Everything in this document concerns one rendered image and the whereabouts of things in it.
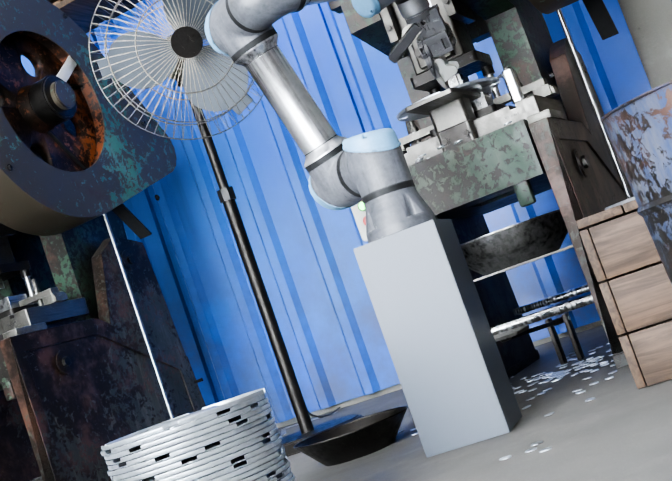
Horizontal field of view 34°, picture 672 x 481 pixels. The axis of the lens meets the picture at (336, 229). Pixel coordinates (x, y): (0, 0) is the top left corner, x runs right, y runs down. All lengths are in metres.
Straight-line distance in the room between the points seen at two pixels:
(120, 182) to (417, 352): 1.87
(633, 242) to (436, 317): 0.41
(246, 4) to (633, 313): 1.00
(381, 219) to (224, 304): 2.50
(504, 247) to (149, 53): 1.31
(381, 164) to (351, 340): 2.22
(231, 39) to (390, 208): 0.51
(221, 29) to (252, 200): 2.22
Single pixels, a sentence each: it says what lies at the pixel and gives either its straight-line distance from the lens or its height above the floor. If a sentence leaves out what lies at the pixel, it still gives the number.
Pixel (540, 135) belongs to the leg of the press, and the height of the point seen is 0.58.
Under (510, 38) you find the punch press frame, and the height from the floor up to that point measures 0.93.
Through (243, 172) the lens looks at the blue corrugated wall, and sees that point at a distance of 4.60.
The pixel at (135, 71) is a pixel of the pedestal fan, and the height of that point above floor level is 1.26.
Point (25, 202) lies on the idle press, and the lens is 3.53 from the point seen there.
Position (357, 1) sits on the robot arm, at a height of 1.02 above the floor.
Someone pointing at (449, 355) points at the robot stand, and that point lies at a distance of 2.23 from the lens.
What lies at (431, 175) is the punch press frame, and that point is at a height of 0.60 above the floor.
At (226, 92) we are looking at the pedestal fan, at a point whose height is 1.13.
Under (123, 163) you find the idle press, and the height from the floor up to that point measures 1.10.
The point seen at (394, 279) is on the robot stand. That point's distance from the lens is 2.24.
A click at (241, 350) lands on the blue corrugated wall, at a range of 4.70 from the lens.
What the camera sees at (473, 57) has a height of 0.87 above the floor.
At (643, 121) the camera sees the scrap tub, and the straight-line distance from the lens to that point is 1.69.
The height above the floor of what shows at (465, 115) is 0.72.
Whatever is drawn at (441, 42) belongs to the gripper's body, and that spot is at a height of 0.88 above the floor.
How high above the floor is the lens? 0.30
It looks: 5 degrees up
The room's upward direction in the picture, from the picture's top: 19 degrees counter-clockwise
